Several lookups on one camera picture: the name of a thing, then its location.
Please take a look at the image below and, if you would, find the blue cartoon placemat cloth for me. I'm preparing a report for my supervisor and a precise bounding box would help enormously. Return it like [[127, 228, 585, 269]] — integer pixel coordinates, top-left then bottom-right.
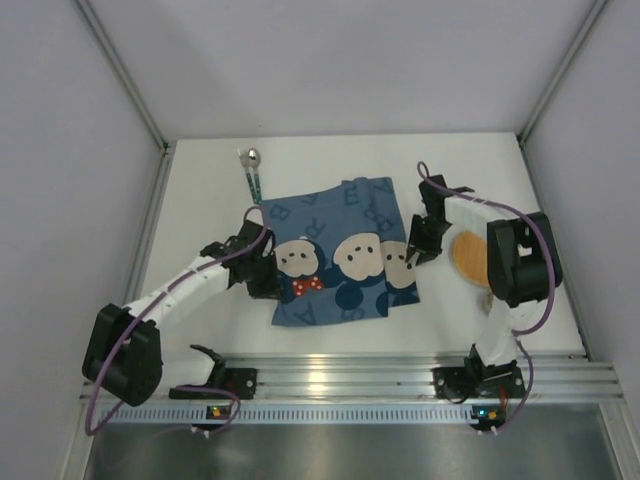
[[263, 177, 420, 328]]

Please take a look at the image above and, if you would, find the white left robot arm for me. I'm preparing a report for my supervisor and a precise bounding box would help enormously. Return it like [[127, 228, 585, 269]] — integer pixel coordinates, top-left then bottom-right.
[[82, 220, 282, 407]]

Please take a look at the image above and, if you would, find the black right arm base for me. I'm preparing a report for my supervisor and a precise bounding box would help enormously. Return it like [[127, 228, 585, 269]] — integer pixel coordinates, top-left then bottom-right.
[[433, 346, 525, 404]]

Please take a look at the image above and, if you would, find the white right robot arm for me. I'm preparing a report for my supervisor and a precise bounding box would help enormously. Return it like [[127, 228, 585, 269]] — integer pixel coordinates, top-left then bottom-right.
[[407, 174, 563, 383]]

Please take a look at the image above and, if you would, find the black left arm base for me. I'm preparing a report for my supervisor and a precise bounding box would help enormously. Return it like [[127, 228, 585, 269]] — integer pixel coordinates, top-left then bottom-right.
[[209, 352, 258, 400]]

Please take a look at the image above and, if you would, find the round wooden plate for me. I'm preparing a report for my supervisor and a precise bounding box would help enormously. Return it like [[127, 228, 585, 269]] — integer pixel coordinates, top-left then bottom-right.
[[451, 231, 489, 289]]

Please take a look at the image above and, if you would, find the small clear glass cup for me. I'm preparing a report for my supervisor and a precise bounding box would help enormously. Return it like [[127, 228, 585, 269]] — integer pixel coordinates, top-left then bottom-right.
[[481, 292, 494, 315]]

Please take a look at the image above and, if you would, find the metal spoon patterned handle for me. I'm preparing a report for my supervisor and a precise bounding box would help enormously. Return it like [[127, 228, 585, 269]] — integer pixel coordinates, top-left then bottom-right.
[[247, 148, 262, 204]]

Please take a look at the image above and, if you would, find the metal fork patterned handle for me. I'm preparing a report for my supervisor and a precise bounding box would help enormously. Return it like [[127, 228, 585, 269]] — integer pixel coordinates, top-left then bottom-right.
[[237, 148, 262, 205]]

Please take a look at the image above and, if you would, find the slotted grey cable duct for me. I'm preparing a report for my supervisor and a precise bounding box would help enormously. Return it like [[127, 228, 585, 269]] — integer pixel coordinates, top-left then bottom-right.
[[110, 402, 498, 425]]

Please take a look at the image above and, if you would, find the aluminium mounting rail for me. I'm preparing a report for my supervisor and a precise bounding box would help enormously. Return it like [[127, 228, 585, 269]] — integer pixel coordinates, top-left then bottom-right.
[[79, 352, 624, 401]]

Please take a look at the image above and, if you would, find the right aluminium frame post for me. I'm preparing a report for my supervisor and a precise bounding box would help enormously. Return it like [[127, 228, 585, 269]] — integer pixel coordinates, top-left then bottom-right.
[[516, 0, 612, 147]]

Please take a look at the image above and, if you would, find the aluminium frame post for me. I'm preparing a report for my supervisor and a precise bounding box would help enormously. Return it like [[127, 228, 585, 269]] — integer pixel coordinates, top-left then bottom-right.
[[516, 0, 612, 147], [71, 0, 169, 152]]

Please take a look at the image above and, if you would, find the left aluminium frame post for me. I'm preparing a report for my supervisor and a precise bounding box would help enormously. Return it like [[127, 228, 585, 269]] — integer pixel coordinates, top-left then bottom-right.
[[71, 0, 169, 152]]

